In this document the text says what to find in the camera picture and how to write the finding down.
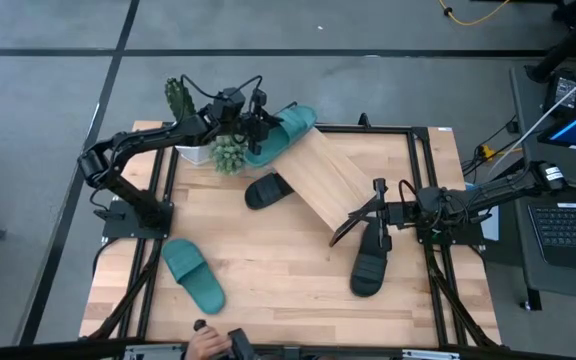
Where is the black slide sandal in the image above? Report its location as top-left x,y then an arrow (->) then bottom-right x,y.
244,172 -> 297,211
349,219 -> 392,298

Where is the person's hand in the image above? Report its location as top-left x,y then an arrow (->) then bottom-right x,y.
184,324 -> 233,360

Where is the black power adapter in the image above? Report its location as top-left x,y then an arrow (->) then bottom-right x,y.
542,68 -> 576,115

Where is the yellow cable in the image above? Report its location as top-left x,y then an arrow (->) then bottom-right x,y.
437,0 -> 512,27

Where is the wooden shelf with black frame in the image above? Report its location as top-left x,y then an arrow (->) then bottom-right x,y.
255,102 -> 392,247

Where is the black camera cable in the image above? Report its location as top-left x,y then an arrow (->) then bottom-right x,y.
180,73 -> 264,101

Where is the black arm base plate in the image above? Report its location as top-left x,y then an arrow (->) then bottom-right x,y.
416,222 -> 487,246
101,199 -> 174,240

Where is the white hexagonal plant pot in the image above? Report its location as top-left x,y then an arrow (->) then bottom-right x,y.
174,143 -> 214,166

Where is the white paper sheet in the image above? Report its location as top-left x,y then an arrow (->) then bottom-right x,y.
481,207 -> 502,242

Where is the green slide sandal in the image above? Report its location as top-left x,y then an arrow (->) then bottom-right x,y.
161,238 -> 227,316
244,104 -> 318,168

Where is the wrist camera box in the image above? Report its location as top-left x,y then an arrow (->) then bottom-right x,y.
211,87 -> 247,121
415,186 -> 445,217

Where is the white cable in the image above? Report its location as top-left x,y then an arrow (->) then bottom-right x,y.
487,59 -> 576,169

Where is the round green succulent plant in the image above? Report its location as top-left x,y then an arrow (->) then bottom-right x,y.
209,133 -> 249,176

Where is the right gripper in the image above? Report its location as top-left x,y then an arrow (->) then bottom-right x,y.
347,177 -> 419,252

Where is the black aluminium crossbar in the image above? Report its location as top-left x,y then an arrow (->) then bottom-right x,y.
0,337 -> 576,360

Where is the tall green cactus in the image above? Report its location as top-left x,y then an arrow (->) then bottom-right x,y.
164,77 -> 198,124

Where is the black teleoperation handle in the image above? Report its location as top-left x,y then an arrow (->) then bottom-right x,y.
192,318 -> 258,360

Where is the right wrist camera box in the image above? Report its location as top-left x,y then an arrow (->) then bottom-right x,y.
415,186 -> 445,217

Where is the silver metal bracket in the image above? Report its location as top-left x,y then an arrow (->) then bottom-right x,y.
122,343 -> 184,360
401,349 -> 462,360

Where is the laptop computer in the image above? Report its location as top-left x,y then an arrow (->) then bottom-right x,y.
510,64 -> 576,304

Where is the black laptop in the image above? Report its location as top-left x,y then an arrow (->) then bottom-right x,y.
527,202 -> 576,275

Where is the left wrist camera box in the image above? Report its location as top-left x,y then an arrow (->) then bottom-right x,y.
211,87 -> 247,121

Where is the person's leg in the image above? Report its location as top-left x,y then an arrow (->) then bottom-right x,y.
525,0 -> 576,84

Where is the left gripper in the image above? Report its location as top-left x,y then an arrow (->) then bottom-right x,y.
236,88 -> 285,155

